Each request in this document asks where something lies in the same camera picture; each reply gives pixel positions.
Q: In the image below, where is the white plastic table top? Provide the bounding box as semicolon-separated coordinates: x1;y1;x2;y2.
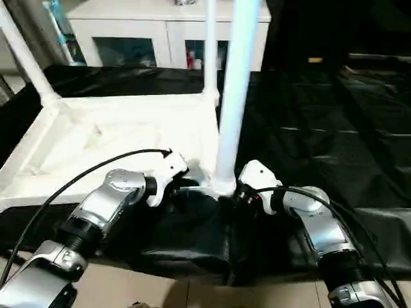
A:
0;92;237;214

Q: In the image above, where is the black mat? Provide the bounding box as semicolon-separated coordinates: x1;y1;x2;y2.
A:
0;58;411;283

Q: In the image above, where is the white cabinet with glass doors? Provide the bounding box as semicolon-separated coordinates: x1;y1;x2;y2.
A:
64;0;270;71

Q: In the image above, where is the light blue plastic item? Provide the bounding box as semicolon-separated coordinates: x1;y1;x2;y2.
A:
42;0;85;66

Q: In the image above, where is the grey curtain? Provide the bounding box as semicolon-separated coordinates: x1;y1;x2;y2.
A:
0;0;49;97

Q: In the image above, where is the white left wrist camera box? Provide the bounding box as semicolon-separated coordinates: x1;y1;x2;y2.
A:
146;153;190;209

